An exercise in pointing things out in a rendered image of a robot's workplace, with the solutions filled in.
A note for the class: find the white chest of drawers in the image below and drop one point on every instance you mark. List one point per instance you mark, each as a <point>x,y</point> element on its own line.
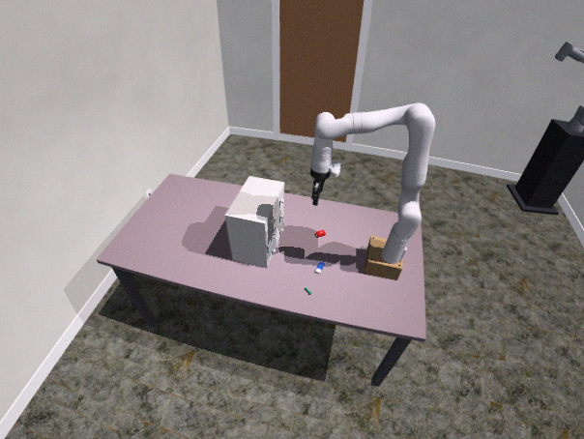
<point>246,218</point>

